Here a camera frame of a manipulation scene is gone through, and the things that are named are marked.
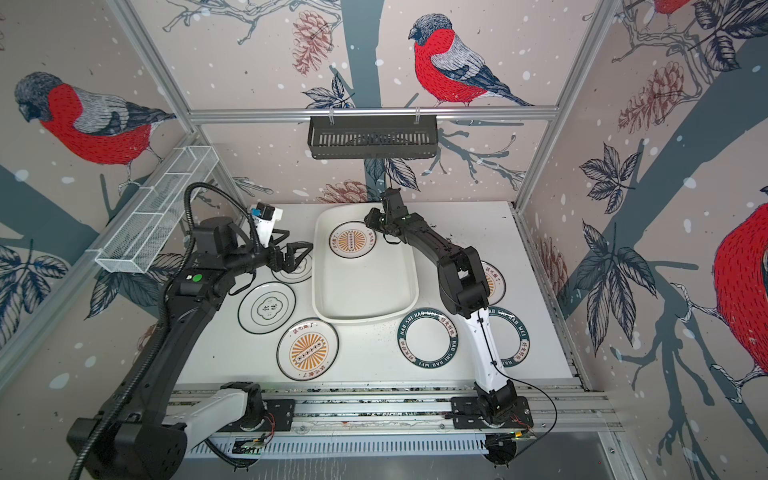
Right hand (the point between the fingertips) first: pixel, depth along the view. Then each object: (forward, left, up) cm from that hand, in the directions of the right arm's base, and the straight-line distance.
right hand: (367, 221), depth 101 cm
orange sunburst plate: (-40, +14, -11) cm, 44 cm away
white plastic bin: (-14, +2, -12) cm, 18 cm away
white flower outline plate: (-28, +30, -11) cm, 43 cm away
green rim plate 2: (-34, -46, -15) cm, 59 cm away
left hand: (-24, +13, +20) cm, 34 cm away
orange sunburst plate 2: (0, +7, -11) cm, 13 cm away
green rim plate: (-35, -21, -13) cm, 43 cm away
